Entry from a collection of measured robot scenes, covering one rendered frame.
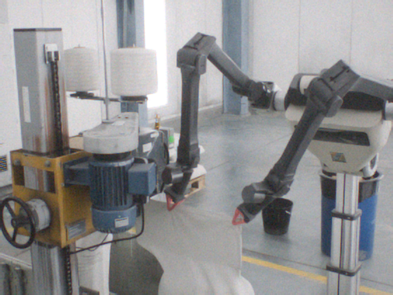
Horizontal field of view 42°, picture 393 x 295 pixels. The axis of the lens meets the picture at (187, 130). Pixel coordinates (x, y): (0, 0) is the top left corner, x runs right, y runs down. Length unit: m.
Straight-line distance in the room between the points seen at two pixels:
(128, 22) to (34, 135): 6.27
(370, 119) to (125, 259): 1.44
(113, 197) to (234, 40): 9.06
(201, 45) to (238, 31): 8.81
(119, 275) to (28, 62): 1.44
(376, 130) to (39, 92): 1.21
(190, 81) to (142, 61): 0.18
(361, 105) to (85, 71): 1.04
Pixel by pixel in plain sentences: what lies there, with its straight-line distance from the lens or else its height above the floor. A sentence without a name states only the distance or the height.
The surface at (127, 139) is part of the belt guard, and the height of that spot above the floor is 1.41.
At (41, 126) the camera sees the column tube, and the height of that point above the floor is 1.44.
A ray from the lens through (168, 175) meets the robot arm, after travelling 1.87.
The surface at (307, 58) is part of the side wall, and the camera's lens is 10.23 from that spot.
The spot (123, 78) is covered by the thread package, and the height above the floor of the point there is 1.59.
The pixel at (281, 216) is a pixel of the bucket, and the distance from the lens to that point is 4.47.
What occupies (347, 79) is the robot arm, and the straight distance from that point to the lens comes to 1.52.
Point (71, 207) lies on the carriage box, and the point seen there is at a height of 1.15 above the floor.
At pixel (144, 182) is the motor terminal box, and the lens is 1.67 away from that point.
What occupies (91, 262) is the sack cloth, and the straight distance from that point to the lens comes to 2.36.
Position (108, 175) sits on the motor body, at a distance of 1.67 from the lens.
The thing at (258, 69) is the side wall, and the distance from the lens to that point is 10.66.
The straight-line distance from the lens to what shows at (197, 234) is 1.99.
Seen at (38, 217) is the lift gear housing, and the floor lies 1.14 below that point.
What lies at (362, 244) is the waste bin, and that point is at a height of 0.14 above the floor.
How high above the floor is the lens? 1.74
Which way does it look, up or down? 11 degrees down
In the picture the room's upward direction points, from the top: 1 degrees counter-clockwise
